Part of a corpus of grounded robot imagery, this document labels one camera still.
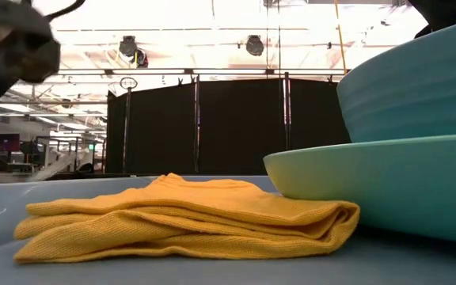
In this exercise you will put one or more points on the red and black hanging device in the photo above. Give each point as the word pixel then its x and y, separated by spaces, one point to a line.
pixel 141 59

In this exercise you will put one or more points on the blue plastic bowl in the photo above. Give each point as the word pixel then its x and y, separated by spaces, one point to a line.
pixel 410 91

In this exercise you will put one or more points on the black metal table frame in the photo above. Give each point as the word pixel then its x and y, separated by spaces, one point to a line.
pixel 93 176

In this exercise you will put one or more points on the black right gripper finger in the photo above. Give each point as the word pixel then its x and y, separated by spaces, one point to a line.
pixel 453 12

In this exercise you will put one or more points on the yellow cloth napkin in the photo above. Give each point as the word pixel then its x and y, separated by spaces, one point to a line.
pixel 172 221

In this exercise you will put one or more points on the monitor with magenta screen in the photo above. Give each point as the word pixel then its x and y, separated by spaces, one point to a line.
pixel 5 142

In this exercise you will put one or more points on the teal plastic plate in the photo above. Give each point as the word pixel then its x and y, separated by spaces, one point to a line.
pixel 370 186

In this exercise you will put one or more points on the black curtain partition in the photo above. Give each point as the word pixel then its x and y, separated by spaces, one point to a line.
pixel 232 126

